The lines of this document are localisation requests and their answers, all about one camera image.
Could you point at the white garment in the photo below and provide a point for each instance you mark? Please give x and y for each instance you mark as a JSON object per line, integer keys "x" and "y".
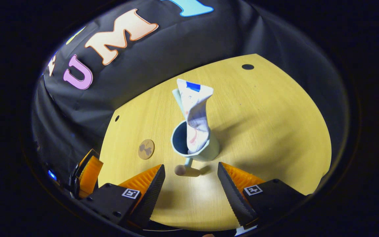
{"x": 245, "y": 230}

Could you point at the round brown coaster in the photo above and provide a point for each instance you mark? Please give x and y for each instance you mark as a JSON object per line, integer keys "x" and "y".
{"x": 146, "y": 149}

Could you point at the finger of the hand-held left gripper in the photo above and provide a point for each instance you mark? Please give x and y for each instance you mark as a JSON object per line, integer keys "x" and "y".
{"x": 90, "y": 174}

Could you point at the white toothpaste tube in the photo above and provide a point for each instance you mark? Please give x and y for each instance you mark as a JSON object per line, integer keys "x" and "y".
{"x": 196, "y": 115}

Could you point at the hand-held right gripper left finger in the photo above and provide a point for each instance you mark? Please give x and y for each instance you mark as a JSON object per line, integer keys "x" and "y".
{"x": 151, "y": 194}

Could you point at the wooden desktop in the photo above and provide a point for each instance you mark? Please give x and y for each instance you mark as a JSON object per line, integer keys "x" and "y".
{"x": 268, "y": 131}

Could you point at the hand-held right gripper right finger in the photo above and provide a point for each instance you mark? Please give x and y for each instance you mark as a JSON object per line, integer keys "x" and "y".
{"x": 232, "y": 194}

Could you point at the black backdrop cloth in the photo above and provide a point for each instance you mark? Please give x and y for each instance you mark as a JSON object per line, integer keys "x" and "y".
{"x": 163, "y": 49}

